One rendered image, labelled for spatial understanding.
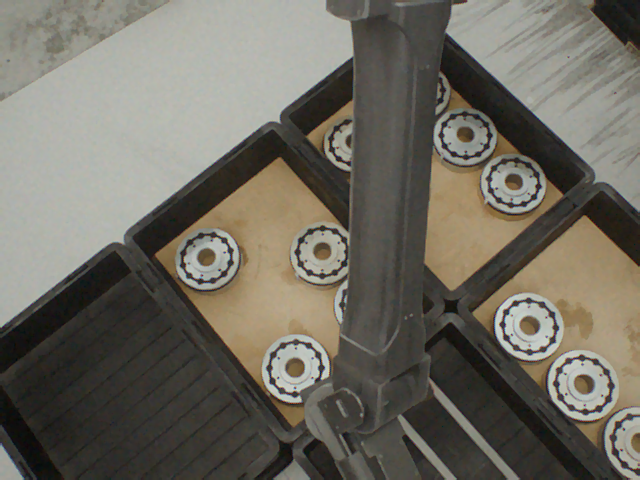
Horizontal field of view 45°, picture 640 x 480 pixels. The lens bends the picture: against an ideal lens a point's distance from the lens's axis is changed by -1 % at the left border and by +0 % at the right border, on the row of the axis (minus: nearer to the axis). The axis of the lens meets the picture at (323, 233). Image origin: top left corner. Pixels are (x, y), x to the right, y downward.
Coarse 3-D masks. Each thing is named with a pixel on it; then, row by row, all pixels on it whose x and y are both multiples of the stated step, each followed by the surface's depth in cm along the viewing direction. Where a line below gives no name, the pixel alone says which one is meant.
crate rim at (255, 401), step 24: (240, 144) 118; (288, 144) 118; (216, 168) 117; (312, 168) 116; (336, 192) 115; (144, 216) 115; (144, 264) 113; (168, 288) 111; (432, 288) 109; (432, 312) 108; (216, 360) 107; (240, 384) 106; (264, 408) 105; (288, 432) 104
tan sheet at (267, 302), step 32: (256, 192) 126; (288, 192) 126; (224, 224) 125; (256, 224) 124; (288, 224) 124; (160, 256) 124; (256, 256) 123; (288, 256) 122; (320, 256) 122; (256, 288) 121; (288, 288) 121; (224, 320) 119; (256, 320) 119; (288, 320) 119; (320, 320) 119; (256, 352) 118; (288, 416) 114
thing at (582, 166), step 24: (456, 48) 122; (336, 72) 121; (480, 72) 120; (312, 96) 120; (504, 96) 118; (288, 120) 119; (528, 120) 117; (312, 144) 117; (552, 144) 115; (576, 192) 112; (552, 216) 111; (456, 288) 109
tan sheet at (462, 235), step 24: (456, 96) 130; (504, 144) 126; (432, 168) 126; (480, 168) 125; (432, 192) 124; (456, 192) 124; (552, 192) 123; (432, 216) 123; (456, 216) 123; (480, 216) 122; (432, 240) 122; (456, 240) 121; (480, 240) 121; (504, 240) 121; (432, 264) 120; (456, 264) 120; (480, 264) 120
